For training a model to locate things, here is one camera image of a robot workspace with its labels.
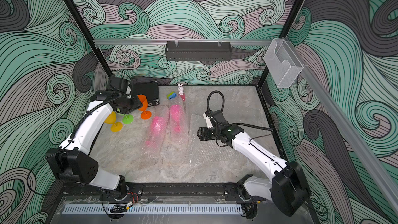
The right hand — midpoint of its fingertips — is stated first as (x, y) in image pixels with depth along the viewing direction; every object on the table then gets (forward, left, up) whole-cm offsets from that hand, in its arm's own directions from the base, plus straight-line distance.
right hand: (200, 133), depth 81 cm
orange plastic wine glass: (+20, +37, -11) cm, 44 cm away
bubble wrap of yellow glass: (-6, -1, -12) cm, 13 cm away
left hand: (+12, +33, +11) cm, 37 cm away
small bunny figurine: (+38, +13, -6) cm, 41 cm away
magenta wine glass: (+18, +15, -4) cm, 24 cm away
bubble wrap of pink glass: (-6, +26, -5) cm, 27 cm away
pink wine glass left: (+8, +25, -5) cm, 27 cm away
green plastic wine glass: (+17, +49, -11) cm, 52 cm away
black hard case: (+44, +39, -12) cm, 60 cm away
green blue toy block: (+35, +20, -9) cm, 42 cm away
